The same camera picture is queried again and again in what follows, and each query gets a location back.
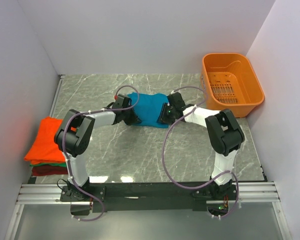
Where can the teal blue t shirt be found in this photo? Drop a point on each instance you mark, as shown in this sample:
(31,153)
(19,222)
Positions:
(148,110)

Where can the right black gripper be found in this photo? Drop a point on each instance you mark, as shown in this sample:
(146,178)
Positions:
(163,117)

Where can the folded orange t shirt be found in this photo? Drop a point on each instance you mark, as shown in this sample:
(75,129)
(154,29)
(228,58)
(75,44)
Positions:
(44,151)

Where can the aluminium rail frame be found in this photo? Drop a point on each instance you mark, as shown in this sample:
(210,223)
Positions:
(49,194)

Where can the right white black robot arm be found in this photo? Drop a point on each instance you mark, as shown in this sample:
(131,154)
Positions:
(224,132)

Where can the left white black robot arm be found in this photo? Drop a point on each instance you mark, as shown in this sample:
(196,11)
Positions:
(74,135)

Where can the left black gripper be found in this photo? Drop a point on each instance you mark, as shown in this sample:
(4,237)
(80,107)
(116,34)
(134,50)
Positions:
(134,119)

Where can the orange plastic basket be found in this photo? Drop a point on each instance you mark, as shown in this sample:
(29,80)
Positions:
(230,82)

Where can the folded dark red t shirt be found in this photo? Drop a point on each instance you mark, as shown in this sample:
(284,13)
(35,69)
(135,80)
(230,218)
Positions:
(48,170)

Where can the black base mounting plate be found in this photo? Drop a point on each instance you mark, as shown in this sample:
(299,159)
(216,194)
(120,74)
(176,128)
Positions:
(109,197)

